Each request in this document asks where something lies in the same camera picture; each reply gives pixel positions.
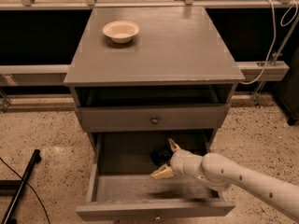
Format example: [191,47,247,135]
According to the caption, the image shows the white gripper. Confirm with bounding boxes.
[150,138,205,180]

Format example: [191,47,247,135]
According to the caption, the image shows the dark rxbar blueberry wrapper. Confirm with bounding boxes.
[150,148,173,165]

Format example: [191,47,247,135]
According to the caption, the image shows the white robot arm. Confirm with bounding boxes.
[150,138,299,222]

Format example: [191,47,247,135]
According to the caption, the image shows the brass top drawer knob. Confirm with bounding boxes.
[150,116,159,124]

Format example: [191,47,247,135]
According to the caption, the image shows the brass drawer knob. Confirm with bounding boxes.
[150,116,159,124]
[153,213,161,221]

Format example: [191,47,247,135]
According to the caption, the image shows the open grey middle drawer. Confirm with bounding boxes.
[77,130,235,221]

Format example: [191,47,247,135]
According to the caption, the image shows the brass middle drawer knob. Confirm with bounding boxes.
[153,213,161,221]

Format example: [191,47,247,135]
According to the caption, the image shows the grey wooden cabinet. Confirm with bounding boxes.
[64,7,244,142]

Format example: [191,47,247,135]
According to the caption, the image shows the dark cart at right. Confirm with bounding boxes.
[274,48,299,126]

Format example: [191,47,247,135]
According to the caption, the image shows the white paper bowl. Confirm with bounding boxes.
[102,21,140,44]

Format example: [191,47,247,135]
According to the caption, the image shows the black metal stand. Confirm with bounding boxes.
[1,149,41,224]

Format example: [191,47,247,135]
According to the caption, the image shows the metal railing frame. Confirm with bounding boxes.
[0,0,299,114]

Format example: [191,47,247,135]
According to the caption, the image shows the thin black cable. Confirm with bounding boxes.
[0,157,51,224]

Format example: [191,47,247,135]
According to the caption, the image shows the white cable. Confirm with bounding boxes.
[239,0,299,86]

